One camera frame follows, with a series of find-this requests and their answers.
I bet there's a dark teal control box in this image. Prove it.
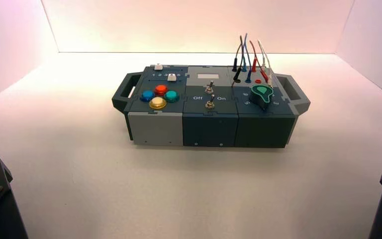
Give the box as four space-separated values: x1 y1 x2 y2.
111 64 311 149

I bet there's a green dome push button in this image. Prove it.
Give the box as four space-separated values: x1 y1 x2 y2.
164 91 180 103

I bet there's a yellow dome push button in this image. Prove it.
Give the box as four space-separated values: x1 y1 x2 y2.
149 97 168 110

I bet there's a blue dome push button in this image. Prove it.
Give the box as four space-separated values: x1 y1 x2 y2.
140 90 156 103

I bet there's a green pointer rotary knob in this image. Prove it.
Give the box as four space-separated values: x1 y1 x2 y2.
249 85 275 111

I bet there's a black jumper cable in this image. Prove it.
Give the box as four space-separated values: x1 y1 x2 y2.
232 35 244 84

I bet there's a blue jumper cable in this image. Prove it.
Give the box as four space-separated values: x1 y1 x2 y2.
241 33 252 84

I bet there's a red jumper cable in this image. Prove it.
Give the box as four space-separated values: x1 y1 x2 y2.
249 40 270 84

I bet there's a white jumper cable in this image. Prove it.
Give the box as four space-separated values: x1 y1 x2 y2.
257 39 274 88

